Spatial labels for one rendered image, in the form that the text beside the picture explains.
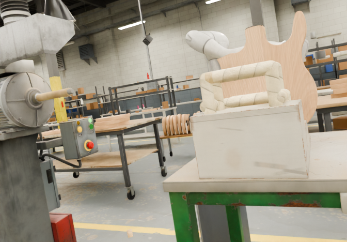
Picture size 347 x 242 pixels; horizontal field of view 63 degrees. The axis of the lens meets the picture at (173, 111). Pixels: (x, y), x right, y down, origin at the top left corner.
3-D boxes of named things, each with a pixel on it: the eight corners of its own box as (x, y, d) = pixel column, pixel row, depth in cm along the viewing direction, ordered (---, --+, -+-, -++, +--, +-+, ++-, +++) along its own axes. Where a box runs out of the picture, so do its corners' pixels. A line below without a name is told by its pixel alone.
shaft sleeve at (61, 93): (34, 97, 124) (38, 92, 126) (40, 102, 126) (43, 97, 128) (64, 91, 116) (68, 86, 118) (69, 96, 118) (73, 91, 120)
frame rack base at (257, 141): (198, 180, 76) (188, 117, 75) (215, 164, 90) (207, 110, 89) (309, 178, 64) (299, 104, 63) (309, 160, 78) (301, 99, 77)
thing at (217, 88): (213, 111, 82) (208, 79, 82) (216, 110, 85) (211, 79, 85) (223, 110, 81) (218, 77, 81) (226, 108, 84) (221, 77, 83)
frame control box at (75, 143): (40, 174, 151) (31, 126, 150) (69, 163, 171) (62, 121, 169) (74, 173, 141) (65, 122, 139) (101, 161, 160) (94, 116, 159)
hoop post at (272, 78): (268, 107, 67) (263, 67, 67) (269, 106, 70) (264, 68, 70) (282, 105, 66) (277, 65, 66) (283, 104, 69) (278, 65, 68)
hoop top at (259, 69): (198, 86, 75) (196, 73, 74) (203, 85, 78) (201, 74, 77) (277, 72, 66) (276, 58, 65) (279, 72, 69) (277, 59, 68)
